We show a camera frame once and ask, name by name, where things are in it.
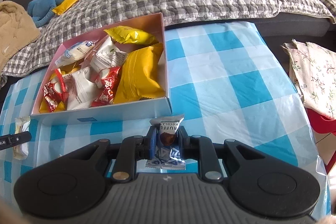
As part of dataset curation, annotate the pink white cardboard box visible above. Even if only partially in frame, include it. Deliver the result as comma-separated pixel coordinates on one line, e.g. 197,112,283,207
31,13,171,125

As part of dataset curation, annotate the cream yellow snack packet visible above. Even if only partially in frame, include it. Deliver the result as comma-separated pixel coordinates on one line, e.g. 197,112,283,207
13,116,32,160

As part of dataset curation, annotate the small yellow packet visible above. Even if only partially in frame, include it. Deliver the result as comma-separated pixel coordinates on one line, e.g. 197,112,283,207
104,26,158,46

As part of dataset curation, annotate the tan fleece blanket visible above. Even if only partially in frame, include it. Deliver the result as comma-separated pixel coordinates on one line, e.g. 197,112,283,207
0,1,40,71

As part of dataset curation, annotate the small red white packet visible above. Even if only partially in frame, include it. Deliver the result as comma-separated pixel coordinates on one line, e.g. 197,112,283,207
42,68,70,113

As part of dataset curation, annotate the yellow packet on sofa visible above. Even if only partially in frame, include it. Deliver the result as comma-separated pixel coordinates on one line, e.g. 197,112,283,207
52,0,79,16

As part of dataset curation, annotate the white green snack packet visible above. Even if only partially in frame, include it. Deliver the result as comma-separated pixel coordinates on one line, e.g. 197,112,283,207
89,36,127,73

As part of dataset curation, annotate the pink clear snack packet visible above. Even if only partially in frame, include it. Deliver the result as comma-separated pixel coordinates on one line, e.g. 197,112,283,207
51,55,99,75

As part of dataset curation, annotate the dark chocolate truffle packet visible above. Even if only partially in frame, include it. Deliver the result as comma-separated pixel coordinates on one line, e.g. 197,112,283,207
146,114,186,170

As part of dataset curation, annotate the white printed snack packet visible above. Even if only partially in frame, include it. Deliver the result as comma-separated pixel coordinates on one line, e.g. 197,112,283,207
63,67,99,111

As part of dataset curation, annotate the red object at right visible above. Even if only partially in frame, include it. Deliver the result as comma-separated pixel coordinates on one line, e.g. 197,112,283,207
306,109,336,174

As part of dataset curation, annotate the floral fabric bag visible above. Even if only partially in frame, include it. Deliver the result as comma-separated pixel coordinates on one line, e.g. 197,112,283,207
282,39,336,120

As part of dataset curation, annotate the red white snack packet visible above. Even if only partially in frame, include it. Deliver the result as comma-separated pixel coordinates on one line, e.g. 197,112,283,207
91,67,122,107

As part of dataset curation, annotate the blue checkered tablecloth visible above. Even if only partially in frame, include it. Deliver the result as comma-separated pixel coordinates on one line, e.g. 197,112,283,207
1,22,331,219

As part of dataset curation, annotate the blue plush toy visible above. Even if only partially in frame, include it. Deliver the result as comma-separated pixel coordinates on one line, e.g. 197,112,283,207
27,0,65,28

